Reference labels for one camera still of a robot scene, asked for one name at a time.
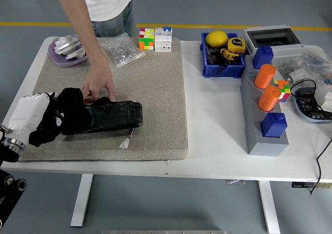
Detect black glossy panel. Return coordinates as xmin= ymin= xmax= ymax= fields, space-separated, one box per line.
xmin=61 ymin=97 xmax=144 ymax=136

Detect black table control panel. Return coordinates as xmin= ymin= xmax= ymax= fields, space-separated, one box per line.
xmin=290 ymin=182 xmax=332 ymax=189

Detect orange cylinder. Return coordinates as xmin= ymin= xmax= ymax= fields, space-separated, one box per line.
xmin=254 ymin=64 xmax=276 ymax=89
xmin=257 ymin=85 xmax=281 ymax=112

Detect blue plastic bin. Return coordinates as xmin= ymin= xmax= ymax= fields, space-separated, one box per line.
xmin=199 ymin=32 xmax=246 ymax=79

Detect grey-brown mat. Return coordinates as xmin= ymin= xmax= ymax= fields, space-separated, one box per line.
xmin=17 ymin=36 xmax=189 ymax=162

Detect large colourful puzzle cube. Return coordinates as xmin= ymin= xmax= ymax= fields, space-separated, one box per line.
xmin=139 ymin=27 xmax=156 ymax=51

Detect white plastic parts stack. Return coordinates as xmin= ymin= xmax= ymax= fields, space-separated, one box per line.
xmin=53 ymin=35 xmax=87 ymax=61

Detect white breaker modules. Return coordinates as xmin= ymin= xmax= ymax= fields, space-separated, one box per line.
xmin=314 ymin=84 xmax=332 ymax=113

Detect dark circuit boards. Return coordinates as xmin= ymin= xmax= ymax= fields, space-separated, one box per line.
xmin=295 ymin=88 xmax=329 ymax=120

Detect black rag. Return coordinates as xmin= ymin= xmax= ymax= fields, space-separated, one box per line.
xmin=28 ymin=87 xmax=93 ymax=148

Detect white table leg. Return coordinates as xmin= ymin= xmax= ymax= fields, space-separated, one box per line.
xmin=258 ymin=181 xmax=281 ymax=234
xmin=70 ymin=174 xmax=94 ymax=228

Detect yellow lemon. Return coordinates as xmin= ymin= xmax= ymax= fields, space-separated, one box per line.
xmin=205 ymin=30 xmax=229 ymax=47

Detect blue-grey tray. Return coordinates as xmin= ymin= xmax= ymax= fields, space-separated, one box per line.
xmin=290 ymin=86 xmax=332 ymax=123

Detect white plug with red wires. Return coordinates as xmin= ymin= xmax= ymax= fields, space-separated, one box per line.
xmin=119 ymin=129 xmax=135 ymax=149

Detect grey block holder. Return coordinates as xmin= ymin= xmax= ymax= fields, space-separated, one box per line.
xmin=240 ymin=54 xmax=290 ymax=157

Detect small colourful puzzle cube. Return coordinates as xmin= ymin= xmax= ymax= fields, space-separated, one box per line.
xmin=273 ymin=79 xmax=290 ymax=103

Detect clear bag of small parts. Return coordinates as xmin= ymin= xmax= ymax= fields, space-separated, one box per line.
xmin=298 ymin=47 xmax=332 ymax=88
xmin=273 ymin=59 xmax=312 ymax=86

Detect white circuit breaker block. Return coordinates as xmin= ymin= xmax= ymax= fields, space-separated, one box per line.
xmin=155 ymin=25 xmax=173 ymax=53

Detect yellow black tape measure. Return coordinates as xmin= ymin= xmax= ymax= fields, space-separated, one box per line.
xmin=220 ymin=37 xmax=246 ymax=62

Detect blue square block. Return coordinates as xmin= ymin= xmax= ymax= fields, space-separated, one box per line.
xmin=253 ymin=46 xmax=274 ymax=70
xmin=260 ymin=112 xmax=288 ymax=139

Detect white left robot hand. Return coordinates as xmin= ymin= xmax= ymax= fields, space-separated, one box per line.
xmin=7 ymin=90 xmax=65 ymax=144

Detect long black cable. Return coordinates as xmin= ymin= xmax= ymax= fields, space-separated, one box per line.
xmin=309 ymin=138 xmax=332 ymax=196

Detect looped black cable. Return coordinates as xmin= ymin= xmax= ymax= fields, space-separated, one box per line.
xmin=289 ymin=79 xmax=318 ymax=100

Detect grey electrical enclosure box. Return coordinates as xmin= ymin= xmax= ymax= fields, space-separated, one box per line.
xmin=240 ymin=24 xmax=304 ymax=61

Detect clear bag of screws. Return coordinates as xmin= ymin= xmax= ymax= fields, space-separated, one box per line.
xmin=100 ymin=33 xmax=146 ymax=68

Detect purple tray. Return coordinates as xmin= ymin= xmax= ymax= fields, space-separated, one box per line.
xmin=48 ymin=34 xmax=89 ymax=68

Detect person's right hand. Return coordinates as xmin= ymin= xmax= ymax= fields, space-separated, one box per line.
xmin=80 ymin=62 xmax=117 ymax=104

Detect dark electronic part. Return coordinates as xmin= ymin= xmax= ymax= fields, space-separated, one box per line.
xmin=206 ymin=46 xmax=225 ymax=65

